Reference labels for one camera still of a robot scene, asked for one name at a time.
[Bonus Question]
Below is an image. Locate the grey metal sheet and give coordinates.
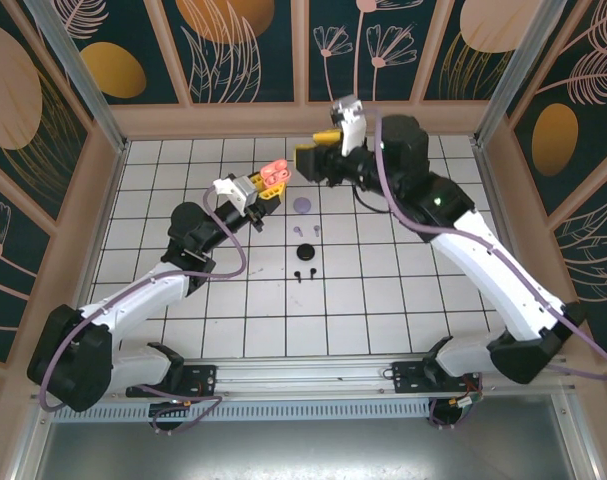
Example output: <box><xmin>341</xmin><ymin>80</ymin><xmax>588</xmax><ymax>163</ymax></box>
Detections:
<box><xmin>32</xmin><ymin>394</ymin><xmax>584</xmax><ymax>480</ymax></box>

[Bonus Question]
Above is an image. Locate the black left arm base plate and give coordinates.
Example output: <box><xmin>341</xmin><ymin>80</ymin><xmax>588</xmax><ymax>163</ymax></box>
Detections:
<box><xmin>126</xmin><ymin>364</ymin><xmax>218</xmax><ymax>399</ymax></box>

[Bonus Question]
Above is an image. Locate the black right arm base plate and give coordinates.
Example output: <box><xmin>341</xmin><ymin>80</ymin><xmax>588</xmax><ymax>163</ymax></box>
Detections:
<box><xmin>391</xmin><ymin>360</ymin><xmax>484</xmax><ymax>394</ymax></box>

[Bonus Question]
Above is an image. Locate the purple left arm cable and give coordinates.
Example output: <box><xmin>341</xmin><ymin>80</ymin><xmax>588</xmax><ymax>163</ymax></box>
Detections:
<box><xmin>39</xmin><ymin>184</ymin><xmax>249</xmax><ymax>412</ymax></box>

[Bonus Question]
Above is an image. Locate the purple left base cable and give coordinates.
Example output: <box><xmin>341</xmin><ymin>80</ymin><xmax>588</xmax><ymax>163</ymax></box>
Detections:
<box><xmin>130</xmin><ymin>372</ymin><xmax>228</xmax><ymax>437</ymax></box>

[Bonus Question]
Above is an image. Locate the aluminium corner post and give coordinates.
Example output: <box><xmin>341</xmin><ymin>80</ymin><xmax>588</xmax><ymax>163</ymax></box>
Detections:
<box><xmin>472</xmin><ymin>0</ymin><xmax>582</xmax><ymax>146</ymax></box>
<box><xmin>25</xmin><ymin>0</ymin><xmax>130</xmax><ymax>154</ymax></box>

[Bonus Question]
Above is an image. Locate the aluminium side rail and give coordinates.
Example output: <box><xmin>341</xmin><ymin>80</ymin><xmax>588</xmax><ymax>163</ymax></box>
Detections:
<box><xmin>473</xmin><ymin>142</ymin><xmax>550</xmax><ymax>354</ymax></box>
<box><xmin>57</xmin><ymin>142</ymin><xmax>130</xmax><ymax>361</ymax></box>

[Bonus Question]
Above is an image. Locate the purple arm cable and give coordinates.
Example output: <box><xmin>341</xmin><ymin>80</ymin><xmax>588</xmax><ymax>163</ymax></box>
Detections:
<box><xmin>39</xmin><ymin>184</ymin><xmax>249</xmax><ymax>412</ymax></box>
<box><xmin>360</xmin><ymin>104</ymin><xmax>607</xmax><ymax>381</ymax></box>

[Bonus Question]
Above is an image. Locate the slotted grey cable duct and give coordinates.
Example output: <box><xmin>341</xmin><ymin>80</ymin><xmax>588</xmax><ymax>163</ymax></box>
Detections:
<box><xmin>50</xmin><ymin>402</ymin><xmax>434</xmax><ymax>425</ymax></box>

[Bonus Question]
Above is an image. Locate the aluminium mounting rail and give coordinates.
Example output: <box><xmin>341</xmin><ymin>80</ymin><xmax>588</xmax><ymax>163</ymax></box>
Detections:
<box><xmin>30</xmin><ymin>355</ymin><xmax>579</xmax><ymax>402</ymax></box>

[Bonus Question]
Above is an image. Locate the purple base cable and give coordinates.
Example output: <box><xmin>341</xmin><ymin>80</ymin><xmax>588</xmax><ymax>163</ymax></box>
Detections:
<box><xmin>429</xmin><ymin>397</ymin><xmax>487</xmax><ymax>431</ymax></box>
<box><xmin>130</xmin><ymin>372</ymin><xmax>228</xmax><ymax>437</ymax></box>

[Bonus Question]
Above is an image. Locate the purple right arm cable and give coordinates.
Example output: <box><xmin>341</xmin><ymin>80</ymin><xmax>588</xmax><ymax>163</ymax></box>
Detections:
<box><xmin>360</xmin><ymin>104</ymin><xmax>607</xmax><ymax>381</ymax></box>

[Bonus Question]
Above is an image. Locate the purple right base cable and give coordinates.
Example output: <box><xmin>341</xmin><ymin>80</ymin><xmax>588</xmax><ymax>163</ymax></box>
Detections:
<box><xmin>429</xmin><ymin>397</ymin><xmax>487</xmax><ymax>431</ymax></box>

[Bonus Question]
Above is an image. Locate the pink earbud charging case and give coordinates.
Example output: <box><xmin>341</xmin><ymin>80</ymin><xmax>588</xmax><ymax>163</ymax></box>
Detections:
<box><xmin>259</xmin><ymin>158</ymin><xmax>293</xmax><ymax>190</ymax></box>

